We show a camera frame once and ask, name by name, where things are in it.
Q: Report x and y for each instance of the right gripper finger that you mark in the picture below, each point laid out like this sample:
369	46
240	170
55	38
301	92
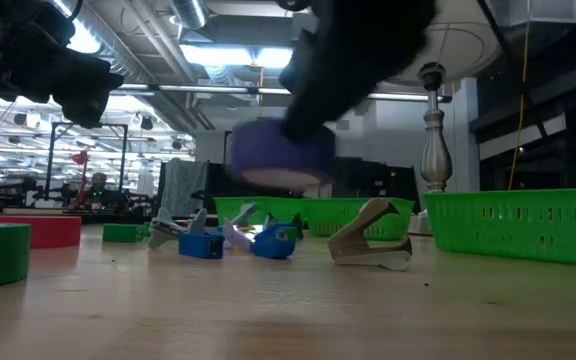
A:
305	117

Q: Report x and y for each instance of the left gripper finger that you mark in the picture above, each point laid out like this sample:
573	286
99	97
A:
85	90

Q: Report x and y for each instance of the violet-blue tape roll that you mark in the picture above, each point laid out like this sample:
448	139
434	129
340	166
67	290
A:
268	150

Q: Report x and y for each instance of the black staple remover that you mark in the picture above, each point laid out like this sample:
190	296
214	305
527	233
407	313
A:
297	226

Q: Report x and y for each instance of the light blue staple remover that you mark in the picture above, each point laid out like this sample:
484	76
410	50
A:
245	214

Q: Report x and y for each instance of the blue mini stapler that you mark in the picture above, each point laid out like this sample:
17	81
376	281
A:
273	242
200	246

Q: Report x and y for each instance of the beige staple remover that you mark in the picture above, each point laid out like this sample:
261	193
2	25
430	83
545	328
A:
353	245

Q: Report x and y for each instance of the red tape roll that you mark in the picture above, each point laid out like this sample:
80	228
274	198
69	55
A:
43	231

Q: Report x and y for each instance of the green mini stapler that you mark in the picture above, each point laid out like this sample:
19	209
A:
123	233

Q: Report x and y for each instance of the grey staple remover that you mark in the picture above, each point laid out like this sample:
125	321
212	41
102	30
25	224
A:
164	230

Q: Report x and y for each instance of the red clamp object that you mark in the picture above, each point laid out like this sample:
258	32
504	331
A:
80	157

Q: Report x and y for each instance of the black partition panel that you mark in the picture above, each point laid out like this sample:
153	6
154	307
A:
368	175

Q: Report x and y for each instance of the green plastic basket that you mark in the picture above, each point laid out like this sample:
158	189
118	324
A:
278	205
328	215
468	235

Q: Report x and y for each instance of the person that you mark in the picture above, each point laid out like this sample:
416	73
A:
99	182

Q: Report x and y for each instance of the ceiling strip light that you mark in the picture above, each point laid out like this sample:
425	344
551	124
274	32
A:
208	89

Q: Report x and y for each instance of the white shade silver table lamp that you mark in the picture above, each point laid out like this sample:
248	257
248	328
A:
435	150

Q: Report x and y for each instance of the grey hanging cloth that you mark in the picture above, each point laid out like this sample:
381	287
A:
183	185

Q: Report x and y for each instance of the black stand frame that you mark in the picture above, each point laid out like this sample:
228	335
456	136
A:
90	124

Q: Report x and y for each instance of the black aluminium table frame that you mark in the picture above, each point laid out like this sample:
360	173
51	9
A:
88	218

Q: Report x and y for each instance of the silver air duct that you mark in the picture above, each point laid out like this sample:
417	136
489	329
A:
190	12

